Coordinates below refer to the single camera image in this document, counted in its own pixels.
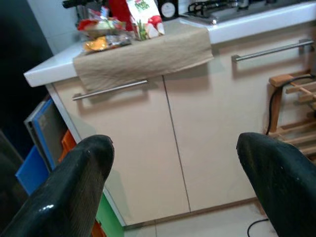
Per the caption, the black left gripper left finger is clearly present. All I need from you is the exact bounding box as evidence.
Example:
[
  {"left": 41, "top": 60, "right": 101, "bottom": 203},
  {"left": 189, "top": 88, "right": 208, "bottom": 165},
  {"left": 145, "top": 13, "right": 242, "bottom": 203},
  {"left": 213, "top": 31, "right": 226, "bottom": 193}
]
[{"left": 0, "top": 134, "right": 115, "bottom": 237}]

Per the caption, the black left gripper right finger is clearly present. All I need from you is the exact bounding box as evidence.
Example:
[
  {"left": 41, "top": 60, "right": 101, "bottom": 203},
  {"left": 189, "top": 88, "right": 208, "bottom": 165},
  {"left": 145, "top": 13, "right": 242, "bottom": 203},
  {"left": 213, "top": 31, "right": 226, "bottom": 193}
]
[{"left": 236, "top": 132, "right": 316, "bottom": 237}]

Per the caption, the blue plastic board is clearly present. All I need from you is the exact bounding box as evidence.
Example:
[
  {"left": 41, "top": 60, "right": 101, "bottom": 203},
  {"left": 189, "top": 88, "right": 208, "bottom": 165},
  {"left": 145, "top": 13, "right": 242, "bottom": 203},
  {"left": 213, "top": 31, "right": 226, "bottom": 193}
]
[{"left": 15, "top": 145, "right": 50, "bottom": 196}]

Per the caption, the green plastic crate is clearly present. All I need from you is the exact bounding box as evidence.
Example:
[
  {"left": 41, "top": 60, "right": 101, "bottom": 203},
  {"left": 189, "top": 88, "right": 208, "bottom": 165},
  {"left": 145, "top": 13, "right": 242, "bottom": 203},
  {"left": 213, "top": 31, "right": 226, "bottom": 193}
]
[{"left": 95, "top": 192, "right": 124, "bottom": 237}]

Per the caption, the orange plastic crate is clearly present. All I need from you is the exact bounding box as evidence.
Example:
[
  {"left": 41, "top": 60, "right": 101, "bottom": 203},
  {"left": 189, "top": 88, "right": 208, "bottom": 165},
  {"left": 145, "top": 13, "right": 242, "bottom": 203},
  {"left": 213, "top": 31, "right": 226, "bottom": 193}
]
[{"left": 58, "top": 130, "right": 77, "bottom": 162}]

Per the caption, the grey blue-edged board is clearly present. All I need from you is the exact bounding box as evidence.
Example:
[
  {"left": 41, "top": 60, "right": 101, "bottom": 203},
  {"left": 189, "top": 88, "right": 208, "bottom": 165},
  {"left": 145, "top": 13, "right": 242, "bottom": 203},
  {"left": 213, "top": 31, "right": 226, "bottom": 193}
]
[{"left": 24, "top": 98, "right": 67, "bottom": 171}]

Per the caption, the beige kitchen cabinet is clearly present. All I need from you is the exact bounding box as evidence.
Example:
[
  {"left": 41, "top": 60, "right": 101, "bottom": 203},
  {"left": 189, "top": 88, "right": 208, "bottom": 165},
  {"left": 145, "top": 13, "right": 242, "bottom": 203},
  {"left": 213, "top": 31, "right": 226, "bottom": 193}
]
[{"left": 24, "top": 1, "right": 316, "bottom": 227}]

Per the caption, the wooden slatted rack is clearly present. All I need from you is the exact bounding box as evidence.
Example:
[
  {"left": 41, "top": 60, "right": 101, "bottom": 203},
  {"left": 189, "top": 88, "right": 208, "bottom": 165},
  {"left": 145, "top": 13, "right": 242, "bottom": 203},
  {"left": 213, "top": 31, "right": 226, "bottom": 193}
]
[{"left": 268, "top": 71, "right": 316, "bottom": 156}]

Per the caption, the orange snack bag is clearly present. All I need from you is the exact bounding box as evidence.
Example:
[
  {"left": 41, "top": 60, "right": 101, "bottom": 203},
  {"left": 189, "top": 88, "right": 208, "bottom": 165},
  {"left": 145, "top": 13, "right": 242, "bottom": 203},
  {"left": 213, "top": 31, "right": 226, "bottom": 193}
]
[{"left": 82, "top": 34, "right": 133, "bottom": 54}]

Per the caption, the beige cloth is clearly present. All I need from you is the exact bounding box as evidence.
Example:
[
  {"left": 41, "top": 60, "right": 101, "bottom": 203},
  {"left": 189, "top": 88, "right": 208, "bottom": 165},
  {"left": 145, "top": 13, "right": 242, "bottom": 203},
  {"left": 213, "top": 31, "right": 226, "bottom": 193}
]
[{"left": 73, "top": 23, "right": 214, "bottom": 91}]

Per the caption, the red green snack bag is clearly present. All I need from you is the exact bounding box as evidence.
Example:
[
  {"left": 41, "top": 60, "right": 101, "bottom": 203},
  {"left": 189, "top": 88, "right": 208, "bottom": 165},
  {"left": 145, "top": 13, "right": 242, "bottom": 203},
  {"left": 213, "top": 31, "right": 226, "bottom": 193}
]
[{"left": 78, "top": 17, "right": 126, "bottom": 38}]

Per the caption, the red container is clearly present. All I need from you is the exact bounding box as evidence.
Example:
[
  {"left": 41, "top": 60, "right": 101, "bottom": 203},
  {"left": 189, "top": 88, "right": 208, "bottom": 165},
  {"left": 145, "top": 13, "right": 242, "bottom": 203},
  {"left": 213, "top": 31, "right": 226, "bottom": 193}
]
[{"left": 108, "top": 0, "right": 133, "bottom": 32}]

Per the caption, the black gas stove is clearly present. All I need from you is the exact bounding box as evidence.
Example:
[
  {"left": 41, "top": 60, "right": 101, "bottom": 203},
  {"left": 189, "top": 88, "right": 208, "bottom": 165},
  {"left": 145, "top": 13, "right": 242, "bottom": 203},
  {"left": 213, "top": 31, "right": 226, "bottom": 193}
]
[{"left": 181, "top": 0, "right": 247, "bottom": 25}]

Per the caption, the white red juice carton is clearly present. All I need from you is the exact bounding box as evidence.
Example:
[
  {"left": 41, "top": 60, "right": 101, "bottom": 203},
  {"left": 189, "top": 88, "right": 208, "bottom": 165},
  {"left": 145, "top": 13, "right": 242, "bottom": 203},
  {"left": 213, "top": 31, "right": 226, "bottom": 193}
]
[{"left": 125, "top": 0, "right": 165, "bottom": 41}]

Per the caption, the black round jar white label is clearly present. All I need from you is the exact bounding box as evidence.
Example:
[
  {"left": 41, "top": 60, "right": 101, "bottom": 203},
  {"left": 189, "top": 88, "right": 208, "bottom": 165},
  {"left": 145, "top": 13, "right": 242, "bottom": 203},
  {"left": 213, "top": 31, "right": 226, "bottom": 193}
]
[{"left": 158, "top": 0, "right": 179, "bottom": 20}]

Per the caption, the black floor cable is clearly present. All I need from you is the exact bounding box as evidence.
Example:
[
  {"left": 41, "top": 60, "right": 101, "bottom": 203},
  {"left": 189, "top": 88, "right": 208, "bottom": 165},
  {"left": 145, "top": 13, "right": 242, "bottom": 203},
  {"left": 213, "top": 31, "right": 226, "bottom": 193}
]
[{"left": 247, "top": 218, "right": 270, "bottom": 237}]

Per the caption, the black power cable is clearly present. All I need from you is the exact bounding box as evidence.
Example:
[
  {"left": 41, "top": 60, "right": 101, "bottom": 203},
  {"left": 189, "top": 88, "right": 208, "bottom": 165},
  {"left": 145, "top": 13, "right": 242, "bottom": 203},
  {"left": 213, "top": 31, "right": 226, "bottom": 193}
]
[{"left": 265, "top": 74, "right": 316, "bottom": 135}]

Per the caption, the silver bar cabinet handle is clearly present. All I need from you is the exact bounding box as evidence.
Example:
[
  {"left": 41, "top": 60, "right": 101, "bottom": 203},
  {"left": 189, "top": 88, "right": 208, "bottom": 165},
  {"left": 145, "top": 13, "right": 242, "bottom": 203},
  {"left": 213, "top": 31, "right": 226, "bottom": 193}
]
[
  {"left": 72, "top": 79, "right": 149, "bottom": 101},
  {"left": 231, "top": 39, "right": 315, "bottom": 62}
]

